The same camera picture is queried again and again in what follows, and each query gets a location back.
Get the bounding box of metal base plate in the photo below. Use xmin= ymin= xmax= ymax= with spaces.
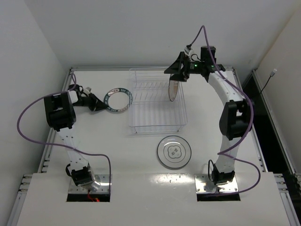
xmin=68 ymin=174 xmax=109 ymax=194
xmin=194 ymin=174 xmax=238 ymax=194

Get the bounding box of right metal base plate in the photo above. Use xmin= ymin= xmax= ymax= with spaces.
xmin=194 ymin=174 xmax=238 ymax=194

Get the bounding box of clear wire dish rack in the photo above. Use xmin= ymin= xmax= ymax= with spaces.
xmin=129 ymin=68 xmax=188 ymax=135

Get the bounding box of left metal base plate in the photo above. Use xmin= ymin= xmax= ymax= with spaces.
xmin=68 ymin=174 xmax=109 ymax=194

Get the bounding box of purple cable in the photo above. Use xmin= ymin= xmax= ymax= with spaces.
xmin=185 ymin=25 xmax=261 ymax=196
xmin=16 ymin=73 xmax=112 ymax=193

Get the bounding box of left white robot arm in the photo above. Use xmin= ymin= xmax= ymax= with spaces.
xmin=44 ymin=90 xmax=108 ymax=192

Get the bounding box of green rimmed white plate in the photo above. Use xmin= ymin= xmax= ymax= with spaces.
xmin=103 ymin=88 xmax=133 ymax=113

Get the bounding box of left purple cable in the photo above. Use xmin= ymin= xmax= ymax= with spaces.
xmin=16 ymin=73 xmax=112 ymax=193

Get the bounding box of grey rimmed white plate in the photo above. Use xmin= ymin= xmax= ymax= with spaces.
xmin=156 ymin=136 xmax=192 ymax=170

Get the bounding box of black wall cable with plug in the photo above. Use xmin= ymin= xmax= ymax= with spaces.
xmin=259 ymin=68 xmax=277 ymax=94

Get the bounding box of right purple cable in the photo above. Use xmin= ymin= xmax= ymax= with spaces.
xmin=185 ymin=25 xmax=261 ymax=196

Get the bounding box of orange sunburst plate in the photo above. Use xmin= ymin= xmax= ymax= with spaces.
xmin=168 ymin=80 xmax=179 ymax=102

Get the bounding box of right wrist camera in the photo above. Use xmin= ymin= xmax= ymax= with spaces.
xmin=200 ymin=46 xmax=216 ymax=65

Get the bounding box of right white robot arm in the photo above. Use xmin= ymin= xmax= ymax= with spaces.
xmin=164 ymin=52 xmax=253 ymax=185

